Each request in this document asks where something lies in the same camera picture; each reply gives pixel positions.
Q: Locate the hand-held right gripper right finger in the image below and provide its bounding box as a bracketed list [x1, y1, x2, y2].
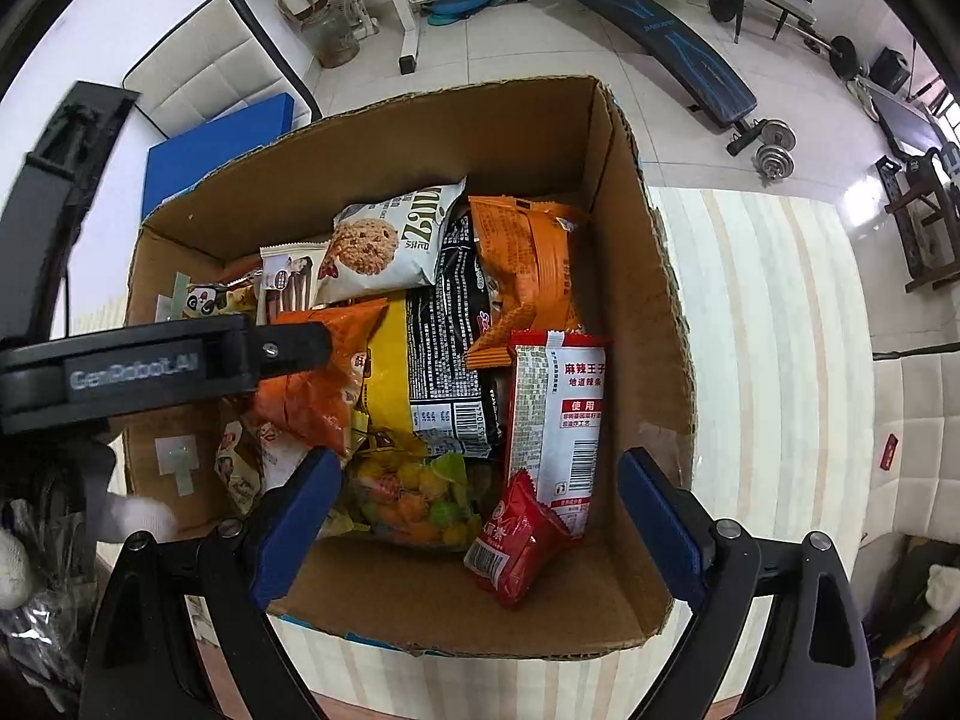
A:
[616, 446, 878, 720]

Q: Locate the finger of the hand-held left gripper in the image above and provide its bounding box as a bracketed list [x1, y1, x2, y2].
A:
[253, 319, 335, 392]

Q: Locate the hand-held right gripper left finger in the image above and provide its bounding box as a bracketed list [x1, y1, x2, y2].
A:
[79, 446, 346, 720]

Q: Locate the orange chip packet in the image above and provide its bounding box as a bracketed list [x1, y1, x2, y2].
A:
[247, 298, 391, 458]

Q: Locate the clear fruit candy bag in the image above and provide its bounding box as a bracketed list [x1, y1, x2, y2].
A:
[330, 450, 496, 552]

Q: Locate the cardboard box with blue print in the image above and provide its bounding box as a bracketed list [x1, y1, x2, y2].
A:
[120, 73, 698, 662]

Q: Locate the person's left hand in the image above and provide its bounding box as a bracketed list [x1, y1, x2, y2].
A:
[0, 493, 179, 612]

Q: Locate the white brown snack bar packet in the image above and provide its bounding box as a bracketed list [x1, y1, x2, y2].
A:
[259, 236, 331, 316]

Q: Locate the white packet with cartoon faces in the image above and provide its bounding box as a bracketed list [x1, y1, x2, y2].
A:
[214, 397, 308, 518]

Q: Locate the panda print snack packet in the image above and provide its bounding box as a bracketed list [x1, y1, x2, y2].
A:
[182, 281, 260, 323]

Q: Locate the white oat cookie packet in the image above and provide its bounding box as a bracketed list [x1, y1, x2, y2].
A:
[315, 176, 467, 305]

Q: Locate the red white striped snack packet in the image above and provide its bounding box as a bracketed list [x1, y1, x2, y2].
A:
[506, 328, 610, 541]

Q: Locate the black snack bag white text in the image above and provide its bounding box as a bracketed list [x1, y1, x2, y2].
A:
[405, 214, 518, 458]

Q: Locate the small red snack packet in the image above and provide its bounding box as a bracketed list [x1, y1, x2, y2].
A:
[463, 469, 582, 610]

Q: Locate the cream striped bedsheet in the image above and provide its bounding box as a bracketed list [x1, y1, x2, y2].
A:
[187, 184, 878, 720]

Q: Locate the blue foam board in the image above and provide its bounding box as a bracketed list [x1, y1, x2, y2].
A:
[142, 92, 295, 218]

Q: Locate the orange wafer packet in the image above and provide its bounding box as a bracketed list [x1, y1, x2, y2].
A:
[465, 195, 593, 372]

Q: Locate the multicoloured cloth heap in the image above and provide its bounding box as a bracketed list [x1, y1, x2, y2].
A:
[862, 532, 960, 691]

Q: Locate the white tufted mattress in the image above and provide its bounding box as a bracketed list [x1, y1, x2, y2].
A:
[855, 349, 960, 541]

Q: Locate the grey plastic bag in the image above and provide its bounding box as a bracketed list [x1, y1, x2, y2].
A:
[0, 592, 91, 717]

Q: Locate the metal dumbbell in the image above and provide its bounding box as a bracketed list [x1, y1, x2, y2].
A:
[752, 120, 798, 182]

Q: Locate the teal exercise disc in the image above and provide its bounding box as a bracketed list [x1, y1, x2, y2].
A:
[424, 0, 541, 20]

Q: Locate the black metal rack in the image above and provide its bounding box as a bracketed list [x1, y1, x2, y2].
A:
[874, 146, 960, 293]

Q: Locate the black blue sit-up bench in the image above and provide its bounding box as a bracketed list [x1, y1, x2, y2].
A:
[536, 0, 758, 128]

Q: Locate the black speaker box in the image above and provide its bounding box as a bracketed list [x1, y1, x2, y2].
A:
[870, 49, 912, 95]

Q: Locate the white tufted cushion black frame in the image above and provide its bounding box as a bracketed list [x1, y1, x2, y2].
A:
[122, 0, 323, 137]

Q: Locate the wire floor fan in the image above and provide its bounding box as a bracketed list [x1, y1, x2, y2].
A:
[300, 0, 380, 70]

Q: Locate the white weight bench frame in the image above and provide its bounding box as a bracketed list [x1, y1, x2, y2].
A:
[360, 0, 541, 76]

